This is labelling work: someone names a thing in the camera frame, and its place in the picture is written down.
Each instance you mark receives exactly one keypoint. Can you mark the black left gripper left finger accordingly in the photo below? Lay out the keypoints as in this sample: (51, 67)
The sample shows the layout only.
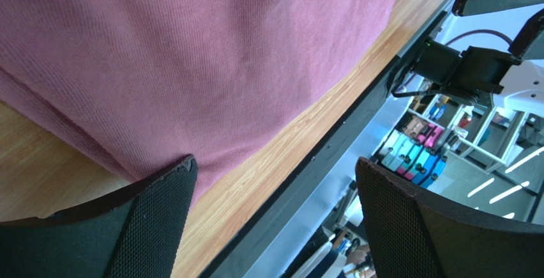
(134, 231)

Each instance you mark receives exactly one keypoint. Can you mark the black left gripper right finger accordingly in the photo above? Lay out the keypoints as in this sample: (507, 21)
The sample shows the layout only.
(413, 232)

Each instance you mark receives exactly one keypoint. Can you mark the dusty red t-shirt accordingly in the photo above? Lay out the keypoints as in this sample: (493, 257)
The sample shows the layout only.
(138, 84)

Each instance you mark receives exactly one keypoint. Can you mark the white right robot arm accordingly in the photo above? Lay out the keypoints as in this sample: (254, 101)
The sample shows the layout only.
(489, 77)

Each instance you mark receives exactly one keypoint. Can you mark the row of coloured suitcases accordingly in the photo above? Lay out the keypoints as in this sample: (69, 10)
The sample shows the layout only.
(415, 150)

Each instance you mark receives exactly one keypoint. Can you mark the white storage shelving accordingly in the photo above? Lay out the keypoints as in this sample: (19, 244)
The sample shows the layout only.
(489, 138)

